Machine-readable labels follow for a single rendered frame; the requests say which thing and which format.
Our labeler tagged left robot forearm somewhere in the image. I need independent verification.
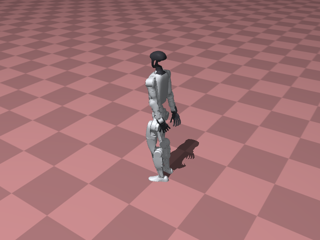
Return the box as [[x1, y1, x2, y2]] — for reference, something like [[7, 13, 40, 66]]
[[149, 101, 164, 124]]

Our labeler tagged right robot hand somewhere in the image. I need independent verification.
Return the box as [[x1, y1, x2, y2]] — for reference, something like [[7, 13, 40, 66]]
[[170, 106, 181, 127]]

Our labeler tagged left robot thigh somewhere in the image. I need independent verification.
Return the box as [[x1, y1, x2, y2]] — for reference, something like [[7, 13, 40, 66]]
[[146, 118, 163, 156]]

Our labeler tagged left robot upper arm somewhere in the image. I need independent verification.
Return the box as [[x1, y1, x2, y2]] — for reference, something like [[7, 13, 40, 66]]
[[145, 76, 158, 107]]

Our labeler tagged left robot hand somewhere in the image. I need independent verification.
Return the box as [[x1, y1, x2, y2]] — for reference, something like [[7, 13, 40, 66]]
[[157, 118, 170, 133]]

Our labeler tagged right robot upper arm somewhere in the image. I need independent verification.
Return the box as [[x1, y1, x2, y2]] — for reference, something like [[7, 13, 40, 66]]
[[164, 69, 172, 95]]

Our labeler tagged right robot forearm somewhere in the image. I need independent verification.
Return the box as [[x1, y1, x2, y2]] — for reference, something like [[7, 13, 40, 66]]
[[167, 91, 176, 112]]

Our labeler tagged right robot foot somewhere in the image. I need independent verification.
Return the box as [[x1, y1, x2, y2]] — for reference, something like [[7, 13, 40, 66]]
[[163, 166, 173, 174]]

